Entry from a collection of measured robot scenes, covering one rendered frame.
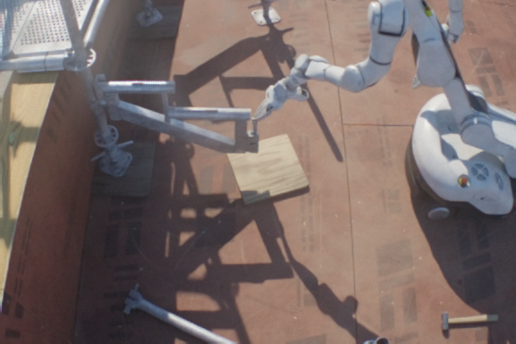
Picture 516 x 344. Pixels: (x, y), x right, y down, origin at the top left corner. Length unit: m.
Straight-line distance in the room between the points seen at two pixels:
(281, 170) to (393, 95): 0.80
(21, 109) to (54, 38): 0.35
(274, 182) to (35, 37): 1.29
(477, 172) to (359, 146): 0.69
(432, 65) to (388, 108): 1.02
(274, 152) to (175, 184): 0.49
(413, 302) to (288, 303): 0.55
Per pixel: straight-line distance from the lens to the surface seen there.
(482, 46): 3.46
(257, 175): 2.45
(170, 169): 2.52
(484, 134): 2.18
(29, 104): 2.03
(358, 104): 2.78
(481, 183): 2.23
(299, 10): 3.30
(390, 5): 1.45
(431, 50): 1.78
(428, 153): 2.25
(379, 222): 2.41
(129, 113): 2.22
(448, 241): 2.46
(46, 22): 2.29
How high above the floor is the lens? 2.08
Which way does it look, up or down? 54 degrees down
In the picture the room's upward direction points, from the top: 1 degrees clockwise
